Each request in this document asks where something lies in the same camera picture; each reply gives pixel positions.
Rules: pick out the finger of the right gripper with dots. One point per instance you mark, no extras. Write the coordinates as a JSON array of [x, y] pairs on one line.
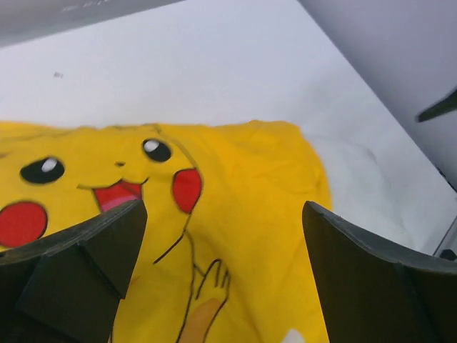
[[442, 107]]

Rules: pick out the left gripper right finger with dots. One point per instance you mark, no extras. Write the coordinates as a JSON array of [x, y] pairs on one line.
[[374, 290]]

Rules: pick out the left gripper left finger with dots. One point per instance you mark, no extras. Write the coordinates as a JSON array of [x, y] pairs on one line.
[[67, 286]]

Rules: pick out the yellow printed pillowcase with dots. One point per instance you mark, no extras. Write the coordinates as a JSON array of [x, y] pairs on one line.
[[223, 258]]

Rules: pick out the white pillow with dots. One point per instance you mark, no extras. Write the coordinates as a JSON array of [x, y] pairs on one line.
[[361, 194]]

